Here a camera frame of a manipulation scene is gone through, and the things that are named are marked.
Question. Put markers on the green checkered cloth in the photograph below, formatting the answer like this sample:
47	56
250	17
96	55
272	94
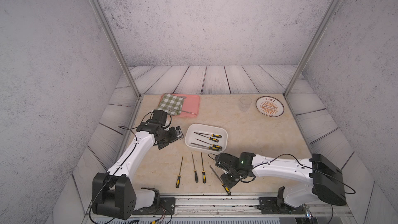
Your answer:
171	104

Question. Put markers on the aluminium frame post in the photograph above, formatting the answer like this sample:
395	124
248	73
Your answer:
326	18
114	44

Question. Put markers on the left aluminium frame post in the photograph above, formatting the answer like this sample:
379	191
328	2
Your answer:
114	44

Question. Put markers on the right aluminium frame post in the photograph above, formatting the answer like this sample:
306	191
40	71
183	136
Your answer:
326	18

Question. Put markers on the clear plastic cup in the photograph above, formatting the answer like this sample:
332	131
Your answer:
245	103

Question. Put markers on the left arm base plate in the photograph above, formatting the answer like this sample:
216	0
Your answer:
150	202

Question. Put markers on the file tool black handle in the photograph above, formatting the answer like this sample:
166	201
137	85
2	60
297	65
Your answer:
194	167

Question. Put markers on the metal utensil on tray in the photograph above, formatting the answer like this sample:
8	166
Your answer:
188	112

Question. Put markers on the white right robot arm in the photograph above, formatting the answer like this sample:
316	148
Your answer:
318	178

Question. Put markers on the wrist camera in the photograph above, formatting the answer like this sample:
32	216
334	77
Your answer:
226	162
159	117

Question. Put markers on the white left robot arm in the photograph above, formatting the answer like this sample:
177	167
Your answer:
113	194

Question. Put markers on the pink tray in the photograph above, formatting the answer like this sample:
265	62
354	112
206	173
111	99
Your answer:
191	104

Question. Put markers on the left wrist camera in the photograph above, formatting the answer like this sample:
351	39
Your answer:
159	117

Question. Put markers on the aluminium mounting rail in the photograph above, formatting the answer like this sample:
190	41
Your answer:
235	209

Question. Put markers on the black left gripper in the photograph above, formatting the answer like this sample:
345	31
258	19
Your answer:
174	136

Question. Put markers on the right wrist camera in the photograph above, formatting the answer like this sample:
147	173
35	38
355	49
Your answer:
226	162

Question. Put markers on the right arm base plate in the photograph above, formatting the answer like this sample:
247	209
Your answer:
277	205

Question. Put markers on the white storage box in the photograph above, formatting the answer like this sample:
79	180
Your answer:
190	137

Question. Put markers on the orange patterned plate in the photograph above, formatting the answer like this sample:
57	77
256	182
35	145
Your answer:
270	106

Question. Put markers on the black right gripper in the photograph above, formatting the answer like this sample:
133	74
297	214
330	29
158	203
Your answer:
228	184

